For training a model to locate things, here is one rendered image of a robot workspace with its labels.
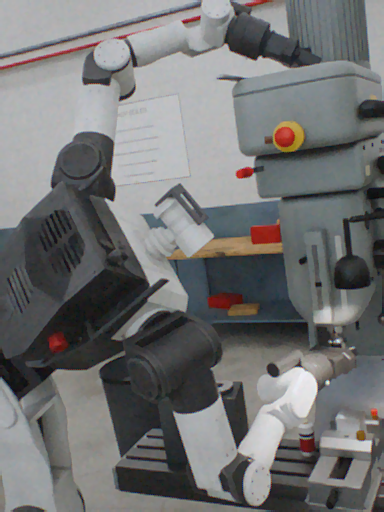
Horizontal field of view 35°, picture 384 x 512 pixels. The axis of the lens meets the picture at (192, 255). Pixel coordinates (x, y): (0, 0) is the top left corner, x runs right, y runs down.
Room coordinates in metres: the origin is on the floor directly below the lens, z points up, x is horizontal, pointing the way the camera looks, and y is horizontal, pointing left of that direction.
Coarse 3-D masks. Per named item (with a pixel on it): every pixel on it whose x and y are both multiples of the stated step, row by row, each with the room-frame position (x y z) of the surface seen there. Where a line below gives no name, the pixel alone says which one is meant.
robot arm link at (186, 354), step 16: (176, 336) 1.00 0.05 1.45; (192, 336) 1.00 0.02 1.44; (160, 352) 0.96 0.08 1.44; (176, 352) 0.97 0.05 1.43; (192, 352) 0.98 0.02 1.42; (208, 352) 1.00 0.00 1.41; (176, 368) 0.96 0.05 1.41; (192, 368) 0.98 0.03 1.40; (208, 368) 1.00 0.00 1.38; (176, 384) 0.96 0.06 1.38; (192, 384) 0.98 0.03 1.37; (208, 384) 0.99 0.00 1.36; (176, 400) 0.99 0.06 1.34; (192, 400) 0.98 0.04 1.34; (208, 400) 0.99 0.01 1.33
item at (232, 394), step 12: (216, 384) 1.60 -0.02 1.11; (228, 384) 1.58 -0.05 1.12; (240, 384) 1.60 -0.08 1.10; (168, 396) 1.59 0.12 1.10; (228, 396) 1.52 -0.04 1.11; (240, 396) 1.57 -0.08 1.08; (168, 408) 1.56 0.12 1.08; (228, 408) 1.51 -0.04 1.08; (240, 408) 1.55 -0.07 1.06; (168, 420) 1.56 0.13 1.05; (228, 420) 1.51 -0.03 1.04; (240, 420) 1.53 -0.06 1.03; (168, 432) 1.56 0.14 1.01; (240, 432) 1.51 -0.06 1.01; (168, 444) 1.56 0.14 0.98; (180, 444) 1.55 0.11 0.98; (168, 456) 1.56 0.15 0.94; (180, 456) 1.55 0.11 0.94
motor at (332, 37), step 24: (288, 0) 1.62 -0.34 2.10; (312, 0) 1.56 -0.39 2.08; (336, 0) 1.54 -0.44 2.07; (360, 0) 1.58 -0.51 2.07; (288, 24) 1.65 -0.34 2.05; (312, 24) 1.56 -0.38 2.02; (336, 24) 1.55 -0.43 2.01; (360, 24) 1.57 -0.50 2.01; (312, 48) 1.57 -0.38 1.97; (336, 48) 1.55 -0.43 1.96; (360, 48) 1.56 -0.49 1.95
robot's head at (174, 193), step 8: (168, 192) 1.12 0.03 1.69; (176, 192) 1.12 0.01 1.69; (184, 192) 1.13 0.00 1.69; (160, 200) 1.13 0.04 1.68; (168, 200) 1.13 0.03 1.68; (184, 200) 1.12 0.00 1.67; (192, 200) 1.13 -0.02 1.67; (160, 208) 1.12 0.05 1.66; (184, 208) 1.11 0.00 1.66; (200, 208) 1.13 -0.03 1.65; (192, 216) 1.11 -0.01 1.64; (200, 224) 1.10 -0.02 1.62
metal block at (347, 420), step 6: (342, 414) 1.42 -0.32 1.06; (348, 414) 1.41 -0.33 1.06; (354, 414) 1.41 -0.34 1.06; (360, 414) 1.40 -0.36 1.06; (336, 420) 1.40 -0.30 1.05; (342, 420) 1.40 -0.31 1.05; (348, 420) 1.39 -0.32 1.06; (354, 420) 1.38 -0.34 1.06; (360, 420) 1.38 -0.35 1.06; (342, 426) 1.40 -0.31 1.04; (348, 426) 1.39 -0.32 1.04; (354, 426) 1.38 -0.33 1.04; (360, 426) 1.38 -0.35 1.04; (366, 432) 1.42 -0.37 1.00
